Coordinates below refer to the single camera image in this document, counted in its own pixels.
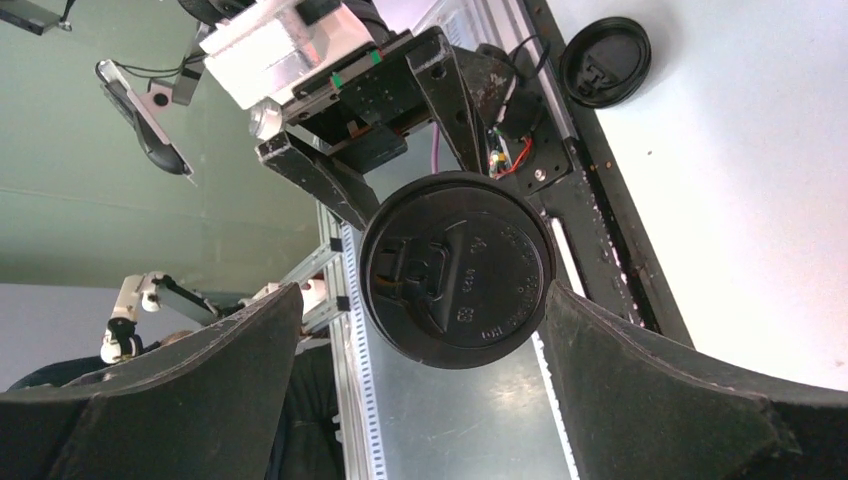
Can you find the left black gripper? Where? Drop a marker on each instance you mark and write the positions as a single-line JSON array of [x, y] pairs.
[[356, 117]]

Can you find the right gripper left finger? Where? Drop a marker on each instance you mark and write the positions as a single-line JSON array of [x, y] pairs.
[[204, 407]]

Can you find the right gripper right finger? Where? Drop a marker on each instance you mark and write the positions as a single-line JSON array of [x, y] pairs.
[[637, 405]]

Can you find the stack of black lids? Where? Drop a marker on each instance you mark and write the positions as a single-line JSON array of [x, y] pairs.
[[605, 63]]

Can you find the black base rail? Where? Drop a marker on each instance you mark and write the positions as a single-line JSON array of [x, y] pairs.
[[606, 247]]

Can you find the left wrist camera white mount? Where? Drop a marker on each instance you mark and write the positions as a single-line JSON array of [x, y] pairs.
[[263, 54]]

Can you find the aluminium frame rail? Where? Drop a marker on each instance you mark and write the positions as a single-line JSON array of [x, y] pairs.
[[401, 419]]

